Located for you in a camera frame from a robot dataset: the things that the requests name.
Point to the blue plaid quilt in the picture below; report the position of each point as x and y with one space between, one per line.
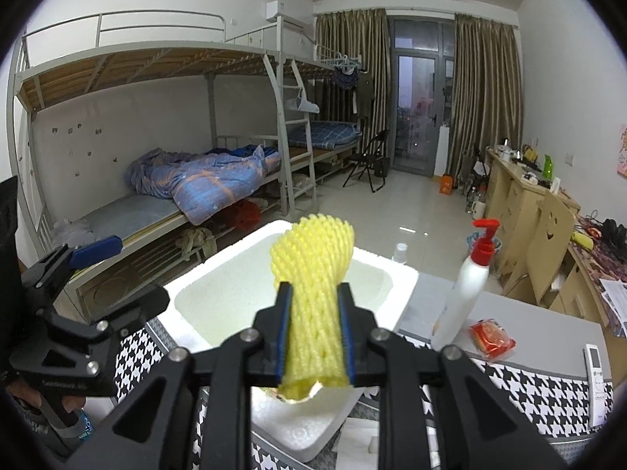
205 176

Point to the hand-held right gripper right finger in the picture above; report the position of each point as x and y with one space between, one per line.
347 347

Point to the pink wall poster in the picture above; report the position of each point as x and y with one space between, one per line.
623 152

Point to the white hanging bag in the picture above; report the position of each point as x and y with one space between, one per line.
306 104

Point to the dark green garment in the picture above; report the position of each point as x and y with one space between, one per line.
365 95

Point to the blue plaid bedding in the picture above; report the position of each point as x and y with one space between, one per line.
323 132

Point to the red cloth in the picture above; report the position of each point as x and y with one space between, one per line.
247 214

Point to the grey bed mattress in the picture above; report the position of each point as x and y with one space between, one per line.
127 215

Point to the glass balcony door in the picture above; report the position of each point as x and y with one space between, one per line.
416 107

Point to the brown striped curtain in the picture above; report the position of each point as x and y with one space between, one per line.
326 29
482 98

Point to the stack of papers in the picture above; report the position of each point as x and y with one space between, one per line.
615 303

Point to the green packet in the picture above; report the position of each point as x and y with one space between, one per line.
548 166

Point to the houndstooth tablecloth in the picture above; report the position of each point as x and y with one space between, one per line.
529 391

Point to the black folding chair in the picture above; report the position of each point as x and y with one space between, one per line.
363 159

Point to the metal bunk bed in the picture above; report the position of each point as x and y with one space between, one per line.
323 71
147 54

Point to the orange bag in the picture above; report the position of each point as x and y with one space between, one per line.
446 186

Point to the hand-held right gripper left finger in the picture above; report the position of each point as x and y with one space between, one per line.
281 342

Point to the wooden chair with smiley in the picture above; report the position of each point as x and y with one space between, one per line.
551 225

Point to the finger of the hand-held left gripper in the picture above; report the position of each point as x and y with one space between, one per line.
73 367
98 249

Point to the yellow foam fruit net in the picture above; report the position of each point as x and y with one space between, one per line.
313 274

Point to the yellow packet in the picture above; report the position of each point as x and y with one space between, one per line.
583 241

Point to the white plastic jug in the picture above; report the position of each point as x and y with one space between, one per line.
478 209

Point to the white cabinet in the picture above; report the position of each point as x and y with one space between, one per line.
444 152

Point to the white pump lotion bottle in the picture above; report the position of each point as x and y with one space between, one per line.
465 289

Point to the white cloth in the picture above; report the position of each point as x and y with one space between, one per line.
357 438

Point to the beige cloth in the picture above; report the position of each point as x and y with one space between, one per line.
196 244

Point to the white foam box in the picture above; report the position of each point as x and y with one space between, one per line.
220 293

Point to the white remote control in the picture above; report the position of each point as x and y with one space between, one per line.
596 382

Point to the light wooden desk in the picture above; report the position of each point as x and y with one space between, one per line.
519 191

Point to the dark floral garment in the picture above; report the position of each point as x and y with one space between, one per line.
344 78

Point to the red snack packet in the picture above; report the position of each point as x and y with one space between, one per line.
490 338

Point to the white air conditioner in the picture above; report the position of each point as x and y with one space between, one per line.
289 10

